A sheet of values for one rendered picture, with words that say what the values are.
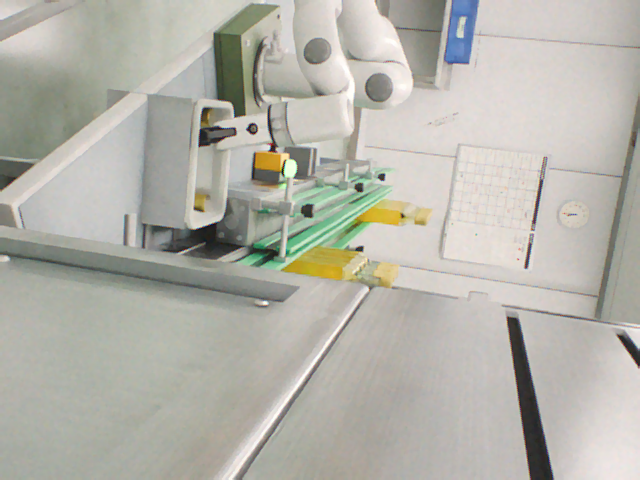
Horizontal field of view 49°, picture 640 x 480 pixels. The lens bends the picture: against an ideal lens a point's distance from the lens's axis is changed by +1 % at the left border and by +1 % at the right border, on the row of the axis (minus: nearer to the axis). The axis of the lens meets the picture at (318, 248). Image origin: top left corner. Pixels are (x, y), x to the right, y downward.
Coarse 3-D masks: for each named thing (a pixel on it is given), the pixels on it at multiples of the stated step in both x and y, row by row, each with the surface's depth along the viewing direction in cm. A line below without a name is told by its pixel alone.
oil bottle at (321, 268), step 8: (296, 264) 146; (304, 264) 146; (312, 264) 146; (320, 264) 146; (328, 264) 146; (336, 264) 147; (344, 264) 147; (296, 272) 147; (304, 272) 146; (312, 272) 146; (320, 272) 145; (328, 272) 145; (336, 272) 145; (344, 272) 144; (352, 272) 145; (344, 280) 145; (352, 280) 145
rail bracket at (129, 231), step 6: (126, 216) 73; (132, 216) 73; (126, 222) 73; (132, 222) 73; (126, 228) 73; (132, 228) 73; (126, 234) 73; (132, 234) 73; (126, 240) 73; (132, 240) 73; (132, 246) 74
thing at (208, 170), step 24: (192, 120) 117; (216, 120) 132; (192, 144) 117; (216, 144) 133; (192, 168) 117; (216, 168) 133; (192, 192) 118; (216, 192) 134; (192, 216) 120; (216, 216) 132
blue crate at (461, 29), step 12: (456, 0) 626; (468, 0) 623; (456, 12) 628; (468, 12) 625; (456, 24) 629; (468, 24) 627; (456, 36) 631; (468, 36) 629; (456, 48) 634; (468, 48) 631; (456, 60) 636; (468, 60) 632
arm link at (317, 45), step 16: (304, 0) 122; (320, 0) 119; (336, 0) 122; (304, 16) 116; (320, 16) 115; (336, 16) 126; (304, 32) 115; (320, 32) 114; (336, 32) 115; (304, 48) 114; (320, 48) 113; (336, 48) 113; (304, 64) 114; (320, 64) 113; (336, 64) 114; (320, 80) 115; (336, 80) 116
